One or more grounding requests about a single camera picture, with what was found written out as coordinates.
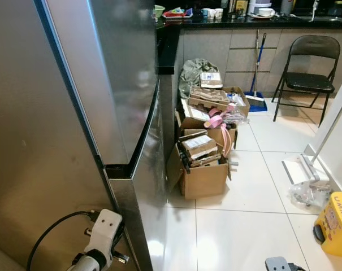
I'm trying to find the steel fridge door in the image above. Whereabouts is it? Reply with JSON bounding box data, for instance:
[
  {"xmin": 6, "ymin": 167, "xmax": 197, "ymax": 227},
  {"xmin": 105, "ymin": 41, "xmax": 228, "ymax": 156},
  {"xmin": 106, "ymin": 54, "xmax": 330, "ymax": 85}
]
[{"xmin": 106, "ymin": 79, "xmax": 180, "ymax": 271}]

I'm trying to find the grey steel fridge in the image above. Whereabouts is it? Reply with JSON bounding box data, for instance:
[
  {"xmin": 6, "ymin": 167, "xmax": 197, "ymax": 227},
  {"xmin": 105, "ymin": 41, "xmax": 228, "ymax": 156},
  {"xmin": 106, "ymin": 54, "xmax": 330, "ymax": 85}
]
[{"xmin": 0, "ymin": 0, "xmax": 160, "ymax": 271}]

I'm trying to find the yellow bin with lettering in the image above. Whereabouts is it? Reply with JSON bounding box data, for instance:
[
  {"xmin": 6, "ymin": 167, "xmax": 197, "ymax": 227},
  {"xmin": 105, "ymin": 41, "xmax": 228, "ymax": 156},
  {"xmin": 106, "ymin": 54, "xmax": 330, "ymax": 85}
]
[{"xmin": 313, "ymin": 191, "xmax": 342, "ymax": 259}]

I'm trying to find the large open cardboard box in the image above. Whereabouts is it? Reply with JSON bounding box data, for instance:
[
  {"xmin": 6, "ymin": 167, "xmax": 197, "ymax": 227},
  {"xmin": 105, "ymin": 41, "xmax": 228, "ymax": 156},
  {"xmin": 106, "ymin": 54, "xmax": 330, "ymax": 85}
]
[{"xmin": 166, "ymin": 144, "xmax": 232, "ymax": 199}]

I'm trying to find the clear plastic bag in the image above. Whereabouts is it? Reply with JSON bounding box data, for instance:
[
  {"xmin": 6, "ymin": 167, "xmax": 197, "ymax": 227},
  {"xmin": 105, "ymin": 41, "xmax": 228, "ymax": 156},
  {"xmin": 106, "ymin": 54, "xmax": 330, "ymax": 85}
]
[{"xmin": 288, "ymin": 180, "xmax": 332, "ymax": 212}]

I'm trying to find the cardboard box with white paper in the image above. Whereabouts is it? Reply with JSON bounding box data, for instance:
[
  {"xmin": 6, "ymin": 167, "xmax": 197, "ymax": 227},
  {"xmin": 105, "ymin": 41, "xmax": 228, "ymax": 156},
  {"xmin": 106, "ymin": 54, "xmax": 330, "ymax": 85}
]
[{"xmin": 175, "ymin": 99, "xmax": 239, "ymax": 156}]

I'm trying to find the pink ribbon roll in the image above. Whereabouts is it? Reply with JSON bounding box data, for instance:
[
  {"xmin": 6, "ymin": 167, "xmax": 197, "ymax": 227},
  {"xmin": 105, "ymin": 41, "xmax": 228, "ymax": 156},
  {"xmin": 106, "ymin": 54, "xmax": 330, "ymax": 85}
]
[{"xmin": 207, "ymin": 110, "xmax": 235, "ymax": 159}]

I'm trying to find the brown pulp packing tray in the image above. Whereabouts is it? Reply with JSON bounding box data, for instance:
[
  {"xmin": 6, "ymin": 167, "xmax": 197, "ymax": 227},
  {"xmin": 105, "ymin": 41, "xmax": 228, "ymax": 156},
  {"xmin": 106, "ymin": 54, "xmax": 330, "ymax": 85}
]
[{"xmin": 188, "ymin": 86, "xmax": 231, "ymax": 112}]

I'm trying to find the open cardboard box with bottles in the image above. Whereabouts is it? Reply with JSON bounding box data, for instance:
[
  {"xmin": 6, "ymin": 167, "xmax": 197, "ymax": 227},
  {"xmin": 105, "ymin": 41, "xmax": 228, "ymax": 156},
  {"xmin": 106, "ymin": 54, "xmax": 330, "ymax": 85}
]
[{"xmin": 222, "ymin": 86, "xmax": 251, "ymax": 119}]

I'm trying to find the cardboard parcel white label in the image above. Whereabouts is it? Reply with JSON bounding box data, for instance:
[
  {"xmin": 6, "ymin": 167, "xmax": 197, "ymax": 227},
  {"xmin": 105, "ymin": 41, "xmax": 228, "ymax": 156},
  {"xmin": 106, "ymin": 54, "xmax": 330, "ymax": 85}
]
[{"xmin": 200, "ymin": 72, "xmax": 223, "ymax": 89}]

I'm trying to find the blue red serving tray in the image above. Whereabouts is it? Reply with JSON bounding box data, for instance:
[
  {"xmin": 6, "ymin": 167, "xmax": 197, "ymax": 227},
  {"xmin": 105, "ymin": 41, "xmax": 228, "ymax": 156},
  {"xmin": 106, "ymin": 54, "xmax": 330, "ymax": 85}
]
[{"xmin": 162, "ymin": 7, "xmax": 194, "ymax": 19}]

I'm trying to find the black folding chair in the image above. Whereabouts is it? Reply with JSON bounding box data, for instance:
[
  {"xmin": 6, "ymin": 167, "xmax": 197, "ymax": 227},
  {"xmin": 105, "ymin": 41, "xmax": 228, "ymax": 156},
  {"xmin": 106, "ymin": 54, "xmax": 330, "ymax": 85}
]
[{"xmin": 271, "ymin": 35, "xmax": 341, "ymax": 126}]

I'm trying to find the black steel thermos jug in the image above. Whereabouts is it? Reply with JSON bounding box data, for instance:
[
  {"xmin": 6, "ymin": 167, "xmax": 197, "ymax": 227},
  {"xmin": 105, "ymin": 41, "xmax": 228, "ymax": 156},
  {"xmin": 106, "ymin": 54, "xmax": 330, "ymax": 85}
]
[{"xmin": 223, "ymin": 0, "xmax": 236, "ymax": 16}]

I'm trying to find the yellow black box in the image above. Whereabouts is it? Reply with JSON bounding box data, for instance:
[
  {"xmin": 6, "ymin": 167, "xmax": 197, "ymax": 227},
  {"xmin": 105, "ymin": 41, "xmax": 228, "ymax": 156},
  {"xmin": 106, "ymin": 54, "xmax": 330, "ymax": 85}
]
[{"xmin": 235, "ymin": 0, "xmax": 249, "ymax": 16}]

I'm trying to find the white kitchen faucet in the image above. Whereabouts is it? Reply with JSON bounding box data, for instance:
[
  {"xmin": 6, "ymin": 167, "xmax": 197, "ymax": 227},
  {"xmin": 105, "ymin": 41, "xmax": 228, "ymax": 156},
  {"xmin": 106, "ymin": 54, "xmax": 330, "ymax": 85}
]
[{"xmin": 309, "ymin": 0, "xmax": 321, "ymax": 22}]

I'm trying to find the white bowl on saucer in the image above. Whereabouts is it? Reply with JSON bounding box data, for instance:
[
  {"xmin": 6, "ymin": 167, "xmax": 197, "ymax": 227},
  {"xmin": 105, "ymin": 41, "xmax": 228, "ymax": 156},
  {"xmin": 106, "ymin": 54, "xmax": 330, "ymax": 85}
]
[{"xmin": 253, "ymin": 7, "xmax": 278, "ymax": 19}]

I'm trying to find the white stacked food carrier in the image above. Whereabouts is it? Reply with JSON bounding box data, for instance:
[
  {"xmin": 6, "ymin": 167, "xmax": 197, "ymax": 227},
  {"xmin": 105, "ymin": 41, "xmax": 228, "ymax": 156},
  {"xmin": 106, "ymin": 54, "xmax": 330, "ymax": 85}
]
[{"xmin": 249, "ymin": 0, "xmax": 273, "ymax": 9}]

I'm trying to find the grey electric kettle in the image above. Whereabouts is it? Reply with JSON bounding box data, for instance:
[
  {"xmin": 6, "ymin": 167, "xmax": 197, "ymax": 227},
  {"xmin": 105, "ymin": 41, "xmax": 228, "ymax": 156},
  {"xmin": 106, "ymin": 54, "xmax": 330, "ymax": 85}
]
[{"xmin": 279, "ymin": 0, "xmax": 296, "ymax": 16}]

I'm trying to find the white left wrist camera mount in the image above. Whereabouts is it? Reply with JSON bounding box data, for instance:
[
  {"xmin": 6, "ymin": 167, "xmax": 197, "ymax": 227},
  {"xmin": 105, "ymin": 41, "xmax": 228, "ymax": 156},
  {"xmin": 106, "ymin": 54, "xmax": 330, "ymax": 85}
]
[{"xmin": 86, "ymin": 209, "xmax": 124, "ymax": 255}]

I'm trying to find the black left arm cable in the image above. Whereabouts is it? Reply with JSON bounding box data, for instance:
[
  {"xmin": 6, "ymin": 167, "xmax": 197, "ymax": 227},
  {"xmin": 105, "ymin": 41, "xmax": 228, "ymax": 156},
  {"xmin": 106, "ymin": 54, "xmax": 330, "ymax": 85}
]
[{"xmin": 27, "ymin": 210, "xmax": 101, "ymax": 271}]

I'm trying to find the dark strapped labelled parcel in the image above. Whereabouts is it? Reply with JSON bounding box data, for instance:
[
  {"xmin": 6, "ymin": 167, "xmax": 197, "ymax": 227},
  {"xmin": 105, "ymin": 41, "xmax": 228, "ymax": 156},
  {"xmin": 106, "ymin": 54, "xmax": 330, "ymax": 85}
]
[{"xmin": 179, "ymin": 131, "xmax": 219, "ymax": 167}]

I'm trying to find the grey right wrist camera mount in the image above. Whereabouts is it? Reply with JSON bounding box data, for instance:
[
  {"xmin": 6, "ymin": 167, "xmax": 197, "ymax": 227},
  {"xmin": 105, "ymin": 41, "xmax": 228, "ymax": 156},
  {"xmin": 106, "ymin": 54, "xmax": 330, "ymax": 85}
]
[{"xmin": 265, "ymin": 257, "xmax": 300, "ymax": 271}]

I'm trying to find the silver handled broom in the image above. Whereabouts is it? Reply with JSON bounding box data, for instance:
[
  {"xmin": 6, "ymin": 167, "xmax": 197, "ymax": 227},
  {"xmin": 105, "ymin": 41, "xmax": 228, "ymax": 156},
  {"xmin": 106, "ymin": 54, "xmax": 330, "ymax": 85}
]
[{"xmin": 245, "ymin": 29, "xmax": 263, "ymax": 103}]

